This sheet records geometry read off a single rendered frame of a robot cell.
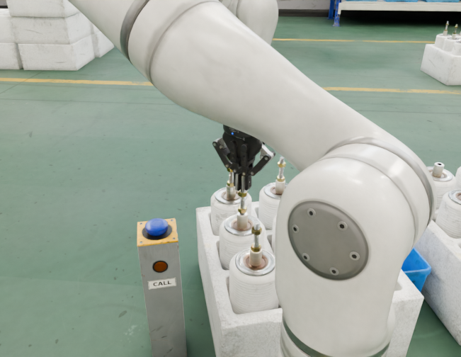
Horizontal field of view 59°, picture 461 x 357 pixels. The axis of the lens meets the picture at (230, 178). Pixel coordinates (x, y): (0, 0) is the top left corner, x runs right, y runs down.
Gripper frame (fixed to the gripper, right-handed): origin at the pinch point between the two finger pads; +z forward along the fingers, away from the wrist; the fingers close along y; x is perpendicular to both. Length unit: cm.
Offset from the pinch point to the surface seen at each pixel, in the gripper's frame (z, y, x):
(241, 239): 10.9, 2.2, -3.8
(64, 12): -4, -216, 125
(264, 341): 22.9, 13.6, -13.8
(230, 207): 10.9, -5.9, 4.9
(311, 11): 28, -184, 474
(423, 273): 24.2, 34.3, 23.3
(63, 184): 36, -87, 16
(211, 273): 17.7, -1.6, -8.9
